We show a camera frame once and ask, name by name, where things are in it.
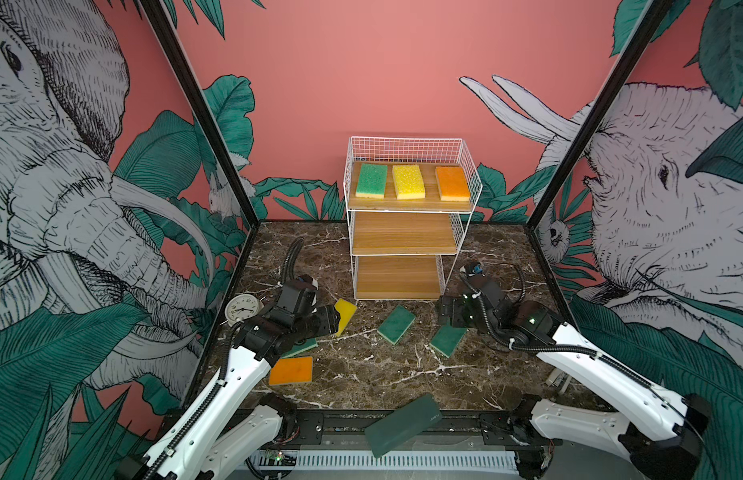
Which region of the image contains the dark green sponge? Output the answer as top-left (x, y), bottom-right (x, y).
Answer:
top-left (377, 305), bottom-right (415, 345)
top-left (283, 338), bottom-right (318, 358)
top-left (429, 324), bottom-right (467, 358)

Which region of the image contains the orange sponge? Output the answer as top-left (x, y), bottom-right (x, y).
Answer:
top-left (269, 356), bottom-right (314, 386)
top-left (435, 166), bottom-right (471, 202)

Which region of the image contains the yellow sponge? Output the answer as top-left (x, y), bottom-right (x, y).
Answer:
top-left (393, 164), bottom-right (427, 200)
top-left (335, 299), bottom-right (358, 337)

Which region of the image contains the bright green sponge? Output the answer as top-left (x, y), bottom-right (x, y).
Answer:
top-left (356, 163), bottom-right (387, 199)

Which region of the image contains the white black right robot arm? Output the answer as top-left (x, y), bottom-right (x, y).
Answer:
top-left (437, 262), bottom-right (711, 479)

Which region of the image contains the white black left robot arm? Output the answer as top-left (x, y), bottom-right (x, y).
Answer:
top-left (114, 275), bottom-right (341, 479)

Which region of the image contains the white alarm clock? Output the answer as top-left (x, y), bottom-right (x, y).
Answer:
top-left (225, 293), bottom-right (264, 327)

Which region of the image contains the white stapler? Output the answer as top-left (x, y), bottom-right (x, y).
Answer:
top-left (545, 368), bottom-right (571, 395)

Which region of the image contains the large dark green foam block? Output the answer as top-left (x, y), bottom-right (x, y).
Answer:
top-left (365, 393), bottom-right (443, 458)

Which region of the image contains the white wire three-tier shelf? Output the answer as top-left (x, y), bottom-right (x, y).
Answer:
top-left (344, 136), bottom-right (483, 301)

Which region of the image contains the white ribbed front rail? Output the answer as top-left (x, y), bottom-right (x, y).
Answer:
top-left (250, 450), bottom-right (519, 474)

